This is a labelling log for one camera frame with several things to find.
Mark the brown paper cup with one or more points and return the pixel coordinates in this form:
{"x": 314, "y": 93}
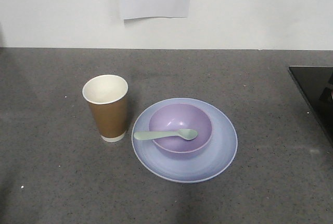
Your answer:
{"x": 106, "y": 96}

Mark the light green plastic spoon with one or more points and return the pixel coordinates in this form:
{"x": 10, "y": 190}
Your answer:
{"x": 186, "y": 134}

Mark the purple plastic bowl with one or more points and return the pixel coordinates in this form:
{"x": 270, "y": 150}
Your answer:
{"x": 181, "y": 116}

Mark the black induction cooktop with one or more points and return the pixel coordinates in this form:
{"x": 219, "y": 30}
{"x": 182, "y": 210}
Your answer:
{"x": 315, "y": 85}

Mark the light blue plate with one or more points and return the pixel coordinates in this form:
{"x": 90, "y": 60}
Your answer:
{"x": 195, "y": 167}

